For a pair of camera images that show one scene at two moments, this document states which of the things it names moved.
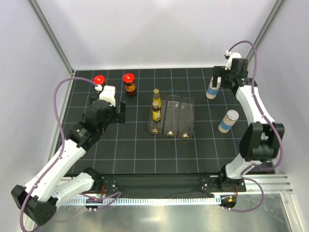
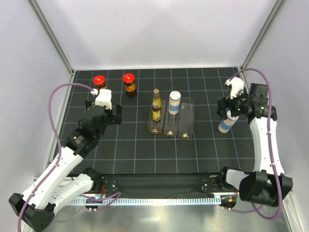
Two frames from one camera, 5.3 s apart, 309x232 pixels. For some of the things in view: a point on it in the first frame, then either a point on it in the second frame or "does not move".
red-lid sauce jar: (100, 79) does not move
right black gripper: (219, 71) to (222, 105)
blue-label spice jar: (229, 119) does not move
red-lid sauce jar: (129, 79) does not move
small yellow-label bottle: (157, 97) does not move
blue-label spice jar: (212, 92) to (175, 100)
